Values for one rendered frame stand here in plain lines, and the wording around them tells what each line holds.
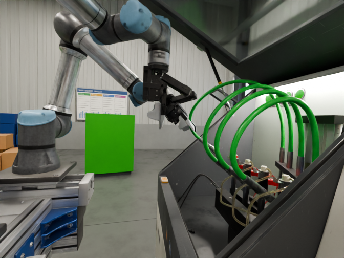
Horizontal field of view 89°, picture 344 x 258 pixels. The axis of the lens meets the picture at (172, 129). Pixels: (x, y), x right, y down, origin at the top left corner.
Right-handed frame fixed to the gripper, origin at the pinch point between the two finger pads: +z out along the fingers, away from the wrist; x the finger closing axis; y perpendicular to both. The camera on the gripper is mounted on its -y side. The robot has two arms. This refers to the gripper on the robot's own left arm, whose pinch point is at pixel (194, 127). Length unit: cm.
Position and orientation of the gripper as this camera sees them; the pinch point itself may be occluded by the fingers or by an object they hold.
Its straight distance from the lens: 77.1
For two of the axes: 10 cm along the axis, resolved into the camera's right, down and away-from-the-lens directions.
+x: -4.3, -1.9, -8.8
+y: -7.4, 6.3, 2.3
